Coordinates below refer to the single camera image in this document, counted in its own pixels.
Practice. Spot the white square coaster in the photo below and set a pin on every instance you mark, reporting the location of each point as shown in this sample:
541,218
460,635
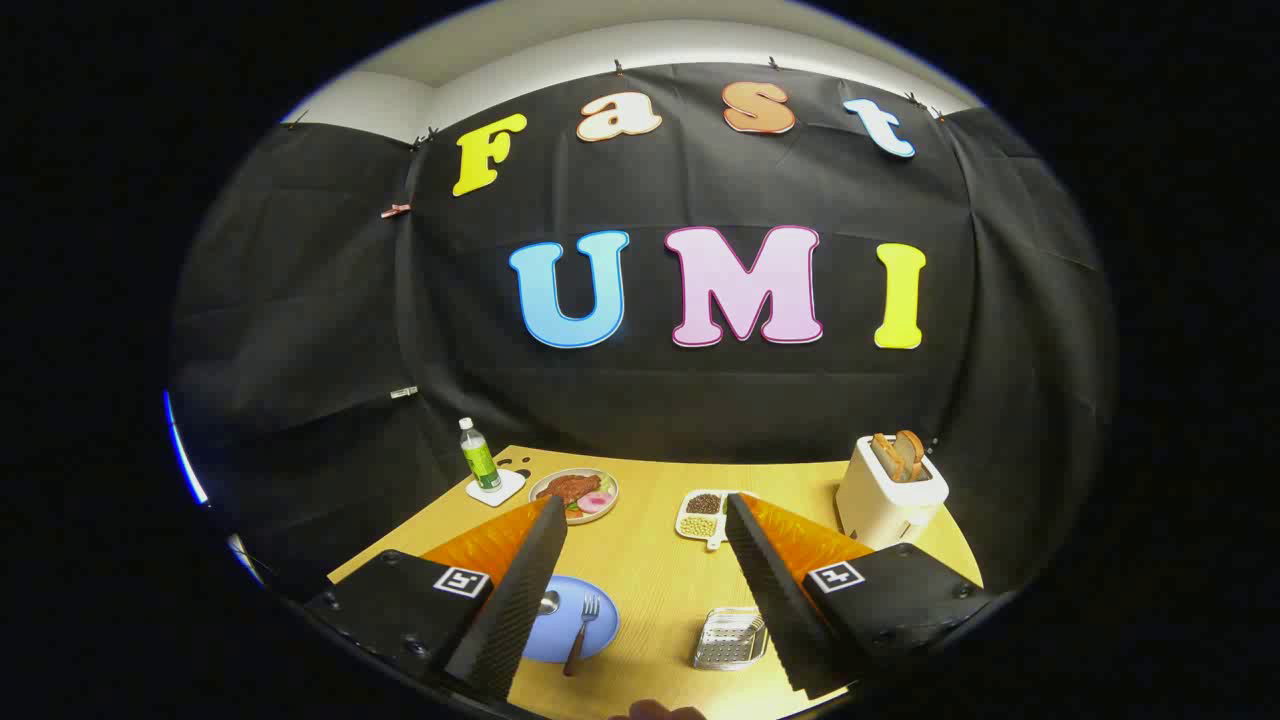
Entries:
510,488

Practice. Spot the white toaster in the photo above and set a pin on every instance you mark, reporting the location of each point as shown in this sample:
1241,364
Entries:
880,505

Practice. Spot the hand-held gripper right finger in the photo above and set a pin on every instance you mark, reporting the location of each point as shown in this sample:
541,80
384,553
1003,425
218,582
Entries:
775,590

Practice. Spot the white divided bean dish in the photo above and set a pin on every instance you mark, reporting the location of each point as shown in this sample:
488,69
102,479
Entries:
700,512

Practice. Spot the round plate with steak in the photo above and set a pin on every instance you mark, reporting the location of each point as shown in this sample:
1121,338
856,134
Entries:
575,488

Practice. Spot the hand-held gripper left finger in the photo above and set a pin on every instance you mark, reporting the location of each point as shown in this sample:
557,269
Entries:
520,590

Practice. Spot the toast slice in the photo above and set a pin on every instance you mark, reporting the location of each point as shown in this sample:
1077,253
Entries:
912,448
886,457

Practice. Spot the blue plate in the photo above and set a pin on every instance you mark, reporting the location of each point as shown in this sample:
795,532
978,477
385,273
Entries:
606,625

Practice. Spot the red backdrop clip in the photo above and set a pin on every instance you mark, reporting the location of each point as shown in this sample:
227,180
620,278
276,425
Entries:
395,210

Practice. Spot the green label water bottle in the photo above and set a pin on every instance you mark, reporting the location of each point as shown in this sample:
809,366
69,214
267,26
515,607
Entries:
480,462

